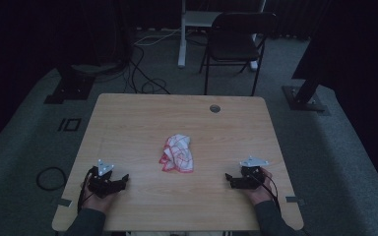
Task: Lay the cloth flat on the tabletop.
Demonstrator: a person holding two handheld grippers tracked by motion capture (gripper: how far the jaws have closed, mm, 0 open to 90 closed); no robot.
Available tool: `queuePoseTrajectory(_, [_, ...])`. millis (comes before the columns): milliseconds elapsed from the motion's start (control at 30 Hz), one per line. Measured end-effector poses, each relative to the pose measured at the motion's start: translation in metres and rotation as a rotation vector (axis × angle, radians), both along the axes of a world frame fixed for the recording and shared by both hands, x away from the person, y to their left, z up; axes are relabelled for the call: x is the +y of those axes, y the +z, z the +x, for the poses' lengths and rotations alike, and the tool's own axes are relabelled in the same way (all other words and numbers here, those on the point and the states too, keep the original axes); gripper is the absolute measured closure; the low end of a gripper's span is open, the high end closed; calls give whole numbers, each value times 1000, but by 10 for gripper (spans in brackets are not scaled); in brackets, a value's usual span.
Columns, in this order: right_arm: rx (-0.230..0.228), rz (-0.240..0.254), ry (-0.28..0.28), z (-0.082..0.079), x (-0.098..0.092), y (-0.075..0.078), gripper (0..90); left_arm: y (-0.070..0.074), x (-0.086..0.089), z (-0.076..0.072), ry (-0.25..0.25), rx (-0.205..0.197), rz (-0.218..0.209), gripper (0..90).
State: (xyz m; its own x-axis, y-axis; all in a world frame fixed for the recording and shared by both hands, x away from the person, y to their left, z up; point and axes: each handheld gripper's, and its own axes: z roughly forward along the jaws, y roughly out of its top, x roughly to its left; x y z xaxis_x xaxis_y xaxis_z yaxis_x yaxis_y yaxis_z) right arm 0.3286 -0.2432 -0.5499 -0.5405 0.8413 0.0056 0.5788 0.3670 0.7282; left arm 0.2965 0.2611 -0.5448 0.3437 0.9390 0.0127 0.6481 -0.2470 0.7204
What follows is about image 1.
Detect person's right hand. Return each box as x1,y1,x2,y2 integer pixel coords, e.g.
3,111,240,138
241,167,276,207

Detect white cloth with red edging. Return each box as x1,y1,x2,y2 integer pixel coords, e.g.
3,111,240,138
158,133,195,174

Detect black floor cables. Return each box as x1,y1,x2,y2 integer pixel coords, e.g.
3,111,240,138
122,44,172,95

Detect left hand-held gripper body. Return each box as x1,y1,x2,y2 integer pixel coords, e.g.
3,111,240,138
87,158,123,200

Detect black slanted post with base plate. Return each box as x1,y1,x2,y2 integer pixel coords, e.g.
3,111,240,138
282,0,330,113

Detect left hand-held gripper black cable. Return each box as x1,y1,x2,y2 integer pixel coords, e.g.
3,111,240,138
77,168,95,213

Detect coiled black cable loop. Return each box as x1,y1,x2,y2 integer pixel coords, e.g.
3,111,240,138
35,166,69,192

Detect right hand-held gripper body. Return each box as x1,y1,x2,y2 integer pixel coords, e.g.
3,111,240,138
234,155,271,191

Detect black folding chair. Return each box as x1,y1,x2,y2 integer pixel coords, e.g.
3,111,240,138
198,12,279,97

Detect white floor cable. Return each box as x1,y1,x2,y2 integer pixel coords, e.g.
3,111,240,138
133,28,182,47

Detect black stand with flat base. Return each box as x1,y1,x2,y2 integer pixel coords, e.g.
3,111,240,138
43,63,96,105

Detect person's left hand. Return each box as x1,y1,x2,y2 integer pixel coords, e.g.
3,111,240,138
80,185,118,214

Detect grey round stand base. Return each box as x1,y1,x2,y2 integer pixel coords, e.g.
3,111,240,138
70,62,120,76

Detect right hand-held gripper black cable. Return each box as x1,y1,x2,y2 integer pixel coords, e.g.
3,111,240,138
258,172,282,211

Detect hand-held gripper black cable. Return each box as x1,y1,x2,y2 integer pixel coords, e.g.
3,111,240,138
258,172,282,211
77,168,95,213

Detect white desk frame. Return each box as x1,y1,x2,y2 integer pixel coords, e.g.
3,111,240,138
177,0,267,72

